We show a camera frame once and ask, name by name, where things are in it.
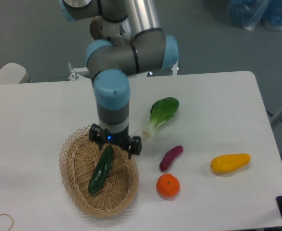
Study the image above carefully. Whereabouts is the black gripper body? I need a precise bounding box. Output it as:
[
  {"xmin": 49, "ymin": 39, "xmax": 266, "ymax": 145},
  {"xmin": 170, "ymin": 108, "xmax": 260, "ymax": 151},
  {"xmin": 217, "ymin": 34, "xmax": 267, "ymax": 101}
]
[{"xmin": 96, "ymin": 125, "xmax": 130, "ymax": 151}]

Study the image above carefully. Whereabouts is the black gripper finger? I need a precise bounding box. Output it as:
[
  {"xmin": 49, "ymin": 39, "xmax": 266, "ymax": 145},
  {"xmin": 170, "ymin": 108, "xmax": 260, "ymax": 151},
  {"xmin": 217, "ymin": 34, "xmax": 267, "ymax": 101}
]
[
  {"xmin": 89, "ymin": 124, "xmax": 106, "ymax": 150},
  {"xmin": 125, "ymin": 136, "xmax": 142, "ymax": 159}
]

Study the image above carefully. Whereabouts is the dark green cucumber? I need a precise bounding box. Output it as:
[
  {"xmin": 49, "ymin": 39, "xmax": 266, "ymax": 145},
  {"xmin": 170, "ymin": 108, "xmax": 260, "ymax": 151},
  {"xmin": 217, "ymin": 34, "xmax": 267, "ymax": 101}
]
[{"xmin": 88, "ymin": 145, "xmax": 114, "ymax": 195}]

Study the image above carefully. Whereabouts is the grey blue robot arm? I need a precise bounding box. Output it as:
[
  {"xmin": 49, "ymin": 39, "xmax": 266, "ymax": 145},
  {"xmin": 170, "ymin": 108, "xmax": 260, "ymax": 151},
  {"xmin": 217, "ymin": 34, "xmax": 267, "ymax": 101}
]
[{"xmin": 59, "ymin": 0, "xmax": 179, "ymax": 155}]

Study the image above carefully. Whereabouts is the woven wicker basket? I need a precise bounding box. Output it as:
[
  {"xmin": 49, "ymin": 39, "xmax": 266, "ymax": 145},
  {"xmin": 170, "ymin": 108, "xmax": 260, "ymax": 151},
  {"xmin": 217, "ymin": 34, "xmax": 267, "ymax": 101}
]
[{"xmin": 59, "ymin": 127, "xmax": 139, "ymax": 218}]

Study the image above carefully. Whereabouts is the purple sweet potato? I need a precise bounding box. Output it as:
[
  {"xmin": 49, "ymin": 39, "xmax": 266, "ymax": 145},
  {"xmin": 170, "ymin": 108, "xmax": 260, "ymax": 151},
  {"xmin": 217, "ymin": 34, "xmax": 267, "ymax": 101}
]
[{"xmin": 159, "ymin": 145, "xmax": 184, "ymax": 172}]

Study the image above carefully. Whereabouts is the green bok choy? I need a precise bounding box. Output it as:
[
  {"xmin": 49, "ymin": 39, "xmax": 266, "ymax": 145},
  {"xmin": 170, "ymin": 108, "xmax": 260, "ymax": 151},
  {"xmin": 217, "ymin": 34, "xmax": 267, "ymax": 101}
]
[{"xmin": 142, "ymin": 97, "xmax": 180, "ymax": 138}]

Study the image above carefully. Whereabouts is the orange mandarin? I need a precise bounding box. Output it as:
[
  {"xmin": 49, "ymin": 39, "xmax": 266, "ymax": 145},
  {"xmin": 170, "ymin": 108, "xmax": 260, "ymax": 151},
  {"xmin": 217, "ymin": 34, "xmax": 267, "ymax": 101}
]
[{"xmin": 156, "ymin": 173, "xmax": 180, "ymax": 197}]

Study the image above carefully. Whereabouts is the yellow papaya fruit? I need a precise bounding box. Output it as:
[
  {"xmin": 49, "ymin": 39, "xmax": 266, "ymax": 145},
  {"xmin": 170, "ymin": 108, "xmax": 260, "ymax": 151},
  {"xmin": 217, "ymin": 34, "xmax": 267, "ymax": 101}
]
[{"xmin": 211, "ymin": 154, "xmax": 251, "ymax": 173}]

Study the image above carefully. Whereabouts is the white chair armrest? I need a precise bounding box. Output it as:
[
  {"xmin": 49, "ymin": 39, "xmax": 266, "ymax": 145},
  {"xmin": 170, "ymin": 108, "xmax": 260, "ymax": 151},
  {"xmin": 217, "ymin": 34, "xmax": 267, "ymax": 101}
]
[{"xmin": 0, "ymin": 63, "xmax": 32, "ymax": 85}]

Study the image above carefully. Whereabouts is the tan rubber band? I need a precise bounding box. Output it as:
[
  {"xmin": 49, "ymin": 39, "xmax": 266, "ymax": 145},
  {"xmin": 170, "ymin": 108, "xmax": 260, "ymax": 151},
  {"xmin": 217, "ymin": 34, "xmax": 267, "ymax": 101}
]
[{"xmin": 0, "ymin": 214, "xmax": 14, "ymax": 231}]

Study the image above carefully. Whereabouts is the blue plastic bag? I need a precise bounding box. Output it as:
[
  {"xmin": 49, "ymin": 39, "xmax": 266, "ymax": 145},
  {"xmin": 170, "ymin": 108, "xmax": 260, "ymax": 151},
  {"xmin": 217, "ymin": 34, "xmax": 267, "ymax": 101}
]
[{"xmin": 228, "ymin": 0, "xmax": 282, "ymax": 31}]

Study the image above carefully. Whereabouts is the white metal base frame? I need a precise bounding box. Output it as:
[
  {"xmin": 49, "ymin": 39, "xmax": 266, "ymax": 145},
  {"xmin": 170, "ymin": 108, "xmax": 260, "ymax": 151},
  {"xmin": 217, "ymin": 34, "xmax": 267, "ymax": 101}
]
[{"xmin": 68, "ymin": 63, "xmax": 181, "ymax": 81}]

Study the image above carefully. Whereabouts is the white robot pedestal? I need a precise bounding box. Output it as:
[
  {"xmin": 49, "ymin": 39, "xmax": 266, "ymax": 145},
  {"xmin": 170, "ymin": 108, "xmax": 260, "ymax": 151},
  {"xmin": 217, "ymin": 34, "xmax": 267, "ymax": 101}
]
[{"xmin": 90, "ymin": 16, "xmax": 113, "ymax": 44}]

